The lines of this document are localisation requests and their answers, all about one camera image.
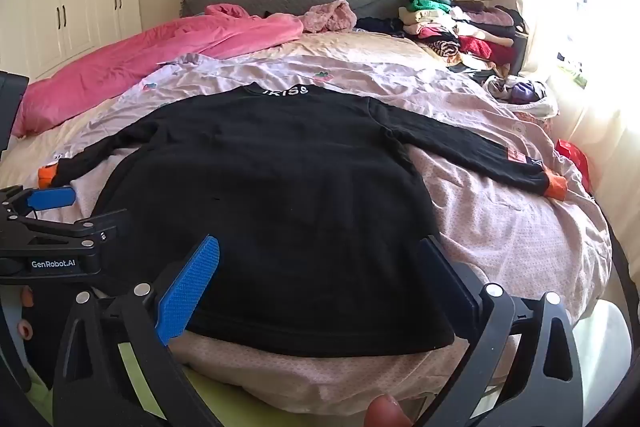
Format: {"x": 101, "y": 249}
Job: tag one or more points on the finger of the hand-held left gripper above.
{"x": 75, "y": 232}
{"x": 50, "y": 198}

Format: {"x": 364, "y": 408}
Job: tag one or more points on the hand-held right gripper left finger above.
{"x": 190, "y": 292}

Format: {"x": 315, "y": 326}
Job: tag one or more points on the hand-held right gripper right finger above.
{"x": 450, "y": 287}

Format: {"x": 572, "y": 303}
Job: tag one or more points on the black sweater with orange cuffs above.
{"x": 280, "y": 197}

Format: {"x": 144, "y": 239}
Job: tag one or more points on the white bag with clothes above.
{"x": 525, "y": 94}

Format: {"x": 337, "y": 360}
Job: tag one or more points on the pile of folded clothes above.
{"x": 470, "y": 32}

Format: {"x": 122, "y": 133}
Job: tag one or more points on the person's left hand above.
{"x": 24, "y": 329}

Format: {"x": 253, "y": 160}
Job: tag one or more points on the person's right hand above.
{"x": 385, "y": 413}

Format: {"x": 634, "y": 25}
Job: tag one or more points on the pale pink floral blanket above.
{"x": 500, "y": 227}

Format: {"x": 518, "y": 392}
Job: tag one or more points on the yellow-green cloth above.
{"x": 200, "y": 389}

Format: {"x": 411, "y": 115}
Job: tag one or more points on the pink duvet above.
{"x": 125, "y": 62}

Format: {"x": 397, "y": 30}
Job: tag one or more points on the white stool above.
{"x": 605, "y": 357}

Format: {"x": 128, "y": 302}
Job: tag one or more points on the red plastic bag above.
{"x": 575, "y": 159}

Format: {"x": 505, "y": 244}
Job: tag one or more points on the beige bed sheet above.
{"x": 360, "y": 44}

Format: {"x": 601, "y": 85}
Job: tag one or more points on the black crumpled garment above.
{"x": 380, "y": 26}

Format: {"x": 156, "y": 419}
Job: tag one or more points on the pink fluffy garment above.
{"x": 330, "y": 17}

